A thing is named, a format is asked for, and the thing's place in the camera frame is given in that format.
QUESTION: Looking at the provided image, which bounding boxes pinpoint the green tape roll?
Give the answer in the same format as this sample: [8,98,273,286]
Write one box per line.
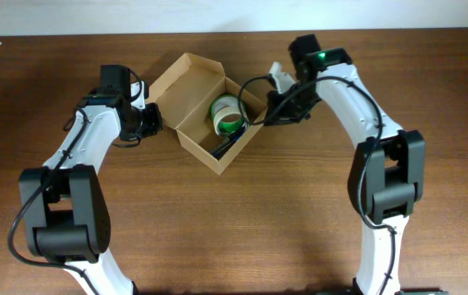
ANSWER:
[211,94,244,136]

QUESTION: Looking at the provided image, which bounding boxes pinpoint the black and white marker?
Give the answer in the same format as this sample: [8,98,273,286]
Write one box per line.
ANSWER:
[210,138,234,160]

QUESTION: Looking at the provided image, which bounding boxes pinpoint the left black cable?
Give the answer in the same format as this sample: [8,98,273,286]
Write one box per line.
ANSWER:
[7,67,144,295]

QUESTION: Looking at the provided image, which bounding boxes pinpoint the blue ballpoint pen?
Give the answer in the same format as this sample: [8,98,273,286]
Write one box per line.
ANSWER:
[221,127,247,147]

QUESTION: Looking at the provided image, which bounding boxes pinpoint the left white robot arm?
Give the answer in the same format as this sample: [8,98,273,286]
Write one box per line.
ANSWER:
[7,65,162,294]

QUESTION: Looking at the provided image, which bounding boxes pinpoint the brown cardboard box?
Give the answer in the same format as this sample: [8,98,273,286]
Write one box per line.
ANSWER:
[148,52,261,175]

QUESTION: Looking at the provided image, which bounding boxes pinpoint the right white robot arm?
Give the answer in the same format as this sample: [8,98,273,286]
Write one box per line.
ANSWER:
[263,34,425,294]

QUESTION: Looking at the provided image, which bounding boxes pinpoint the white masking tape roll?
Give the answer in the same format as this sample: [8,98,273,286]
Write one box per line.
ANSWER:
[213,106,244,135]

